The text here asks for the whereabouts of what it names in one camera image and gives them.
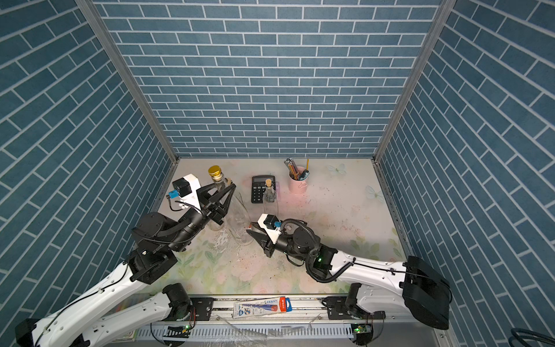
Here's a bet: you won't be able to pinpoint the tall gold-capped glass bottle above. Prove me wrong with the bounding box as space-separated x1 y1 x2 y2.
208 165 253 246

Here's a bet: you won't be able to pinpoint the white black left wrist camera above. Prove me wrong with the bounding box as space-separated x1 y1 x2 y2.
166 173 201 212

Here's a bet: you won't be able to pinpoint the corked glass bottle red label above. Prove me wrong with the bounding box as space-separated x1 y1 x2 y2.
263 179 279 215

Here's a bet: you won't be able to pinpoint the black cable bottom right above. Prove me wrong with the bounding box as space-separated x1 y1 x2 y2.
508 327 555 347

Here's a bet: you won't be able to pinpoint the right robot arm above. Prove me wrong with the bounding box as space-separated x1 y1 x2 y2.
247 214 452 331

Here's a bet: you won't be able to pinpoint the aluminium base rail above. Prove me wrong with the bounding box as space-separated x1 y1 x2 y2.
86 293 447 344

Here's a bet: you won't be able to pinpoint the pink metal pen bucket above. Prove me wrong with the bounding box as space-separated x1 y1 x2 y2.
288 166 309 195

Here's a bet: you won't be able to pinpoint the aluminium corner post left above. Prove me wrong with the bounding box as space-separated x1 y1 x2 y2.
74 0 179 165

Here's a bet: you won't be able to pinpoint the pens in bucket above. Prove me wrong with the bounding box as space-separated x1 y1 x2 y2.
284 157 309 182

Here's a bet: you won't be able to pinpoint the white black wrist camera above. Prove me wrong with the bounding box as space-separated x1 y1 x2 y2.
166 173 201 212
257 213 282 244

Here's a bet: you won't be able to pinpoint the aluminium corner post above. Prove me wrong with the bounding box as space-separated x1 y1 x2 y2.
74 0 179 165
373 0 456 165

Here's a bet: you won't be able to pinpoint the black desk calculator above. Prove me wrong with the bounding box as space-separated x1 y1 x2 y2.
251 175 275 204

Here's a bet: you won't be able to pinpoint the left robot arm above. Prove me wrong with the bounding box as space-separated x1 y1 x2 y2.
15 174 236 346

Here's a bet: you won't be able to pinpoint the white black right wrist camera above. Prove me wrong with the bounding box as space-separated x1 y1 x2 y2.
257 213 282 244

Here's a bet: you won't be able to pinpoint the aluminium corner post right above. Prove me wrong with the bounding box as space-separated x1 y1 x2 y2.
373 0 456 165

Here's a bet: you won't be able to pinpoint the clear glass bottle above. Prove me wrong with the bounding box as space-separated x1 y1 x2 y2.
208 221 225 232

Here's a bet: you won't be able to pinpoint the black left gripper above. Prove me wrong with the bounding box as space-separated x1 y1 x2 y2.
165 179 233 254

